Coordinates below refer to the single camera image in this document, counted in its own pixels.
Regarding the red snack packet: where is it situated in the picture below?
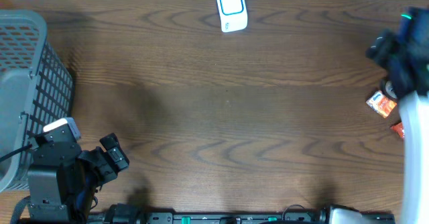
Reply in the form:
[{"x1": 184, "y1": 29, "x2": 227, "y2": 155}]
[{"x1": 390, "y1": 122, "x2": 404, "y2": 139}]

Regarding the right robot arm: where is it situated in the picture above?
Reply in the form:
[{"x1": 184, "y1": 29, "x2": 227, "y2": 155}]
[{"x1": 366, "y1": 7, "x2": 428, "y2": 223}]

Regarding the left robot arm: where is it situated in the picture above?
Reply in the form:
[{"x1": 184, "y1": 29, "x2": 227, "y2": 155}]
[{"x1": 11, "y1": 128, "x2": 129, "y2": 223}]

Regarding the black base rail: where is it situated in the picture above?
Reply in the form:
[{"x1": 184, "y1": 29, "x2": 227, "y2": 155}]
[{"x1": 86, "y1": 204, "x2": 396, "y2": 224}]

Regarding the green lid jar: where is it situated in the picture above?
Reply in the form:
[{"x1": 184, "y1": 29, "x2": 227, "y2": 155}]
[{"x1": 379, "y1": 78, "x2": 397, "y2": 101}]

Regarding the orange tissue pack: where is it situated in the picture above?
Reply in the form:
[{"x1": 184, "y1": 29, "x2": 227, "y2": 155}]
[{"x1": 366, "y1": 91, "x2": 397, "y2": 118}]

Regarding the grey plastic basket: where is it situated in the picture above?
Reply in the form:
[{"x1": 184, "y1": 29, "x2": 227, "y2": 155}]
[{"x1": 0, "y1": 9, "x2": 74, "y2": 194}]

